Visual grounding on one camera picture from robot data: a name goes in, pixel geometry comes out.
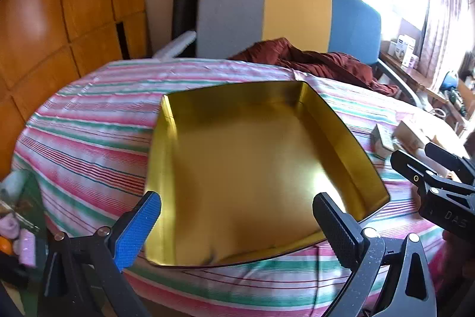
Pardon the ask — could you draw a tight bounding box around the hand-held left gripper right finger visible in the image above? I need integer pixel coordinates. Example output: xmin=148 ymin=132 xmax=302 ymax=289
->
xmin=313 ymin=193 xmax=439 ymax=317

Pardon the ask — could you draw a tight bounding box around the blue round container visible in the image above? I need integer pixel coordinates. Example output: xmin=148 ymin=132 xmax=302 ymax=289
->
xmin=441 ymin=71 xmax=459 ymax=92

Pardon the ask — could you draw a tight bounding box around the light green cloth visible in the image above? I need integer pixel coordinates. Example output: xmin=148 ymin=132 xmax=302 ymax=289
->
xmin=0 ymin=171 xmax=27 ymax=199

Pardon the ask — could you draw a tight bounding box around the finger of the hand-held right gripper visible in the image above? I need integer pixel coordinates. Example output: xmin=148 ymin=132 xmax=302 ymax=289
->
xmin=389 ymin=149 xmax=444 ymax=199
xmin=424 ymin=142 xmax=475 ymax=188

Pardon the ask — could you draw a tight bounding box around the large white carton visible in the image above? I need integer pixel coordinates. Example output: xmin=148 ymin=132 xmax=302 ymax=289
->
xmin=395 ymin=35 xmax=417 ymax=65

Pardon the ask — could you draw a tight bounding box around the wooden wardrobe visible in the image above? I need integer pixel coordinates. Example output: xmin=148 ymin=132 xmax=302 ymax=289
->
xmin=0 ymin=0 xmax=153 ymax=180

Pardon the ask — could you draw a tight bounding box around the pink fuzzy sock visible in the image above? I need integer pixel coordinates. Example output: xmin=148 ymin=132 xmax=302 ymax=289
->
xmin=0 ymin=217 xmax=20 ymax=240

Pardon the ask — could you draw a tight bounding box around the small green white box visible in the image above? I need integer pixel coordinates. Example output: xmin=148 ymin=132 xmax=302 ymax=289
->
xmin=371 ymin=124 xmax=396 ymax=157

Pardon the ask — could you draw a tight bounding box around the pink patterned curtain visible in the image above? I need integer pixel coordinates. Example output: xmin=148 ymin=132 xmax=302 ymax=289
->
xmin=419 ymin=0 xmax=475 ymax=89

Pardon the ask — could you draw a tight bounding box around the dark red cloth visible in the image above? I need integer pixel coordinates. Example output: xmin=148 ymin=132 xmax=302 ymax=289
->
xmin=228 ymin=38 xmax=400 ymax=97

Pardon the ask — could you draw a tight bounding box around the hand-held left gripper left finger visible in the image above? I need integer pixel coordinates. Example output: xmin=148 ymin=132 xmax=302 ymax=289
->
xmin=42 ymin=191 xmax=162 ymax=317

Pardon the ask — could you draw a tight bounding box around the pink dotted roll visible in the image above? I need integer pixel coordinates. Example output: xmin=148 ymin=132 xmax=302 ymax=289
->
xmin=18 ymin=230 xmax=38 ymax=266

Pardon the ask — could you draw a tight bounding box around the gold tin box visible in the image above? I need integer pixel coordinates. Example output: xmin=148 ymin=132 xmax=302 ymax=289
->
xmin=144 ymin=81 xmax=391 ymax=269

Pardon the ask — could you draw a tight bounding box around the wooden side desk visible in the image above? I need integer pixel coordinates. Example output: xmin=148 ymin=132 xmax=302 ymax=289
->
xmin=380 ymin=51 xmax=469 ymax=134

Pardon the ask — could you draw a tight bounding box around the pink green striped sheet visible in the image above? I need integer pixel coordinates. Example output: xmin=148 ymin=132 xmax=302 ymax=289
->
xmin=11 ymin=57 xmax=469 ymax=317

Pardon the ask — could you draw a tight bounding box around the grey yellow blue chair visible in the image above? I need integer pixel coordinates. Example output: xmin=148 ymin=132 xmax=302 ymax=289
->
xmin=196 ymin=0 xmax=422 ymax=107

